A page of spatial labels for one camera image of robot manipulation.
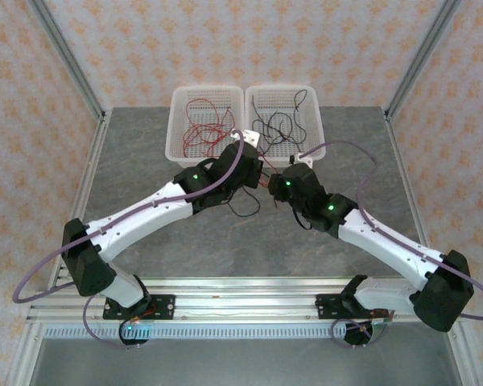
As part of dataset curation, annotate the red cable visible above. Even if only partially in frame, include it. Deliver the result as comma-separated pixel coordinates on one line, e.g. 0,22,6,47
259,152,279,176
182,123,226,157
207,105,237,146
184,97,219,133

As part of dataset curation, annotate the white perforated plastic basket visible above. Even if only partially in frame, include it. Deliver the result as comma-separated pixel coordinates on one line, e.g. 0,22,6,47
244,84,327,168
164,84,246,168

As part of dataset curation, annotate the aluminium table edge rail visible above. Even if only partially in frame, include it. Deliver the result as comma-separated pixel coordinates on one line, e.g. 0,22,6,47
384,112,431,250
47,114,114,282

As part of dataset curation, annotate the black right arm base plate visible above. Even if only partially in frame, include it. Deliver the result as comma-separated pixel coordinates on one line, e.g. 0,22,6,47
316,293,390,321

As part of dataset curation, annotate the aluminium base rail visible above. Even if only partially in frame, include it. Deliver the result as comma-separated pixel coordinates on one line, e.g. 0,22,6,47
27,276,467,323

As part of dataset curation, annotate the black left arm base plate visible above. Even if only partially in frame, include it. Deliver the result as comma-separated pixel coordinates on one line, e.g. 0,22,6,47
102,294,176,321

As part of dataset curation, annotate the grey slotted cable duct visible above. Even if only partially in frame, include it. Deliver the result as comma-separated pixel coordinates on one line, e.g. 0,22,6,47
43,323,387,339

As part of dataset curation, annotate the aluminium frame post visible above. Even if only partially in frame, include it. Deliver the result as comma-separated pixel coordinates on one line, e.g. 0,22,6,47
384,0,464,121
27,0,108,121

